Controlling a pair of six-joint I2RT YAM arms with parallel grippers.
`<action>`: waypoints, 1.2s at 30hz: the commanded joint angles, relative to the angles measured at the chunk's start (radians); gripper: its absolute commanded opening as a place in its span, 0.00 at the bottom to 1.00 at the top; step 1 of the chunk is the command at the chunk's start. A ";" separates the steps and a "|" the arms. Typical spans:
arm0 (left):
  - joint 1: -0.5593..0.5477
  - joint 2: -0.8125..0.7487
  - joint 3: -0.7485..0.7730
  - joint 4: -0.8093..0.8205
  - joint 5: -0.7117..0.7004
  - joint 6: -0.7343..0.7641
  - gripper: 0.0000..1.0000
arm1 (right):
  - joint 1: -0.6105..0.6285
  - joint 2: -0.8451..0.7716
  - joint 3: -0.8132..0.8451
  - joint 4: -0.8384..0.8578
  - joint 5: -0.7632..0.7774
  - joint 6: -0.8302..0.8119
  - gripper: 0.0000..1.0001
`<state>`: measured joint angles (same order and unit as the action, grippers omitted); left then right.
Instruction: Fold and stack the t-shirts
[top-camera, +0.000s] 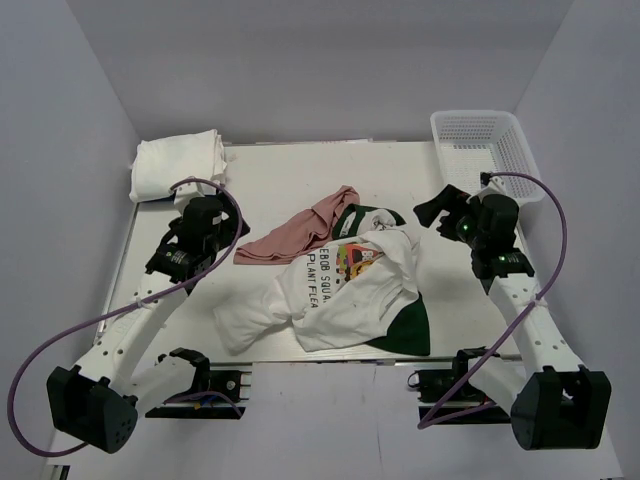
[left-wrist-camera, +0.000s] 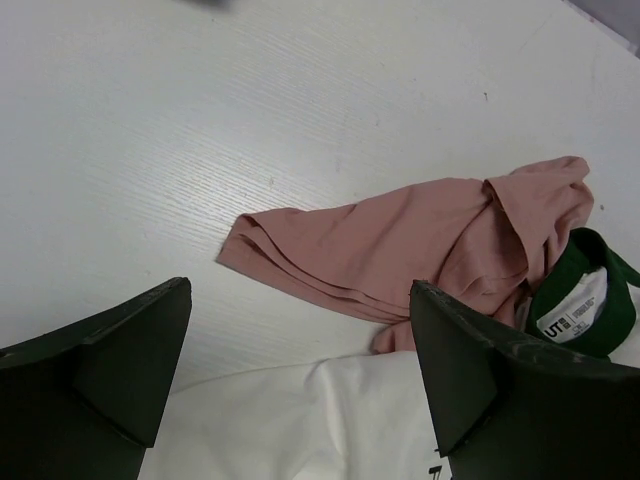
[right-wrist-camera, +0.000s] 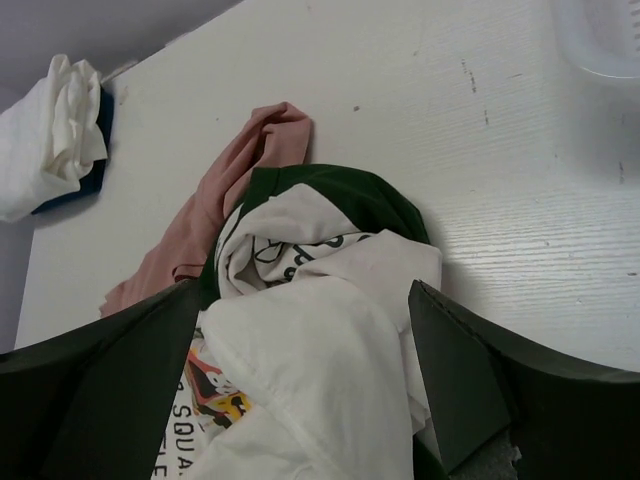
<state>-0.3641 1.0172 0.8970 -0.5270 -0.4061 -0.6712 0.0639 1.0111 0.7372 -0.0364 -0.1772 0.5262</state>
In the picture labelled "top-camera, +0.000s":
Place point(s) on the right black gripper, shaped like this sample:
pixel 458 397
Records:
pixel 452 200

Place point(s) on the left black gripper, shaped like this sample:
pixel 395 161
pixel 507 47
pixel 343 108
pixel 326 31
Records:
pixel 229 225

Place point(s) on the pink mario t shirt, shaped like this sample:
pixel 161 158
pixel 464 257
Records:
pixel 307 230

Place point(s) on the white green spongebob t shirt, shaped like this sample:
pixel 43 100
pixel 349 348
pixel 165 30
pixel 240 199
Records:
pixel 359 288

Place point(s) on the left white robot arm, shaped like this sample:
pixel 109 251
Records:
pixel 100 398

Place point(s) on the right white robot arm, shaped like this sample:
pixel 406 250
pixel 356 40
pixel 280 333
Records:
pixel 553 400

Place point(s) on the folded white t shirt stack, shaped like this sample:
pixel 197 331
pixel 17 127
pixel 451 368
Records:
pixel 161 163

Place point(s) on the white plastic basket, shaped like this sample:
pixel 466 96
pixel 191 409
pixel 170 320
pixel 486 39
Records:
pixel 470 142

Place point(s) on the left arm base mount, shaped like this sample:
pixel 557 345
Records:
pixel 214 394

